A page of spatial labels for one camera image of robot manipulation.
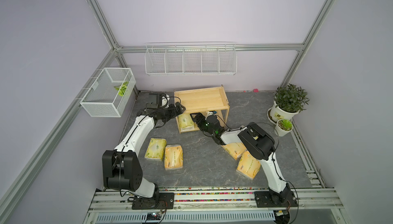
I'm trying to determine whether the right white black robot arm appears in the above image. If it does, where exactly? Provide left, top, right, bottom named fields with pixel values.
left=190, top=113, right=294, bottom=205

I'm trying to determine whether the long white wire wall basket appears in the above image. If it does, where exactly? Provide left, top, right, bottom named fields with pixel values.
left=144, top=42, right=237, bottom=76

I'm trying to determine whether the orange tissue pack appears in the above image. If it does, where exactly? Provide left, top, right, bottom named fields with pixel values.
left=222, top=143, right=247, bottom=160
left=236, top=151, right=261, bottom=180
left=164, top=144, right=183, bottom=170

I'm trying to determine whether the white wire side basket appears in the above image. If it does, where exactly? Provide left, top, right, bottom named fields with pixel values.
left=79, top=68, right=136, bottom=118

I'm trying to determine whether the wooden two-tier shelf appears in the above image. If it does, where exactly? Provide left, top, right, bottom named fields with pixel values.
left=174, top=86, right=230, bottom=126

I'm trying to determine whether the aluminium front rail frame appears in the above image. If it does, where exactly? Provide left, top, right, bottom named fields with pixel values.
left=84, top=171, right=351, bottom=224

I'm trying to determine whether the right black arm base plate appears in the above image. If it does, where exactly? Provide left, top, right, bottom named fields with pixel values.
left=254, top=191, right=298, bottom=209

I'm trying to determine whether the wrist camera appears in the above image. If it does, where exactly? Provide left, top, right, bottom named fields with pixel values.
left=206, top=110, right=217, bottom=117
left=161, top=94, right=170, bottom=108

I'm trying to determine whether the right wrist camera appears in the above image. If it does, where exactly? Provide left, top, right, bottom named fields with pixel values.
left=206, top=110, right=217, bottom=117

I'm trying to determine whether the green tissue pack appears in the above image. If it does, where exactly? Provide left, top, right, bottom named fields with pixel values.
left=178, top=114, right=194, bottom=132
left=144, top=138, right=167, bottom=162

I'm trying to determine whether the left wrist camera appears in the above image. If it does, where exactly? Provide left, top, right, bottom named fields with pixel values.
left=161, top=94, right=170, bottom=108

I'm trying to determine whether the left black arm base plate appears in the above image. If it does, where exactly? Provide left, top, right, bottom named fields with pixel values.
left=132, top=192, right=175, bottom=210

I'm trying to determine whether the large potted green plant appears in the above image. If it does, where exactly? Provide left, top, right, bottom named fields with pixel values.
left=268, top=84, right=310, bottom=124

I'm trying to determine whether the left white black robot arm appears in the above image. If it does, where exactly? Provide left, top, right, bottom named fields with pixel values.
left=102, top=93, right=186, bottom=201

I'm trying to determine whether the small potted succulent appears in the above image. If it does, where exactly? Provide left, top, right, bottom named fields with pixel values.
left=274, top=119, right=293, bottom=137

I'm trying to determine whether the green leaf toy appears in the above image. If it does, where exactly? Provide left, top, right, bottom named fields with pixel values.
left=114, top=81, right=129, bottom=97

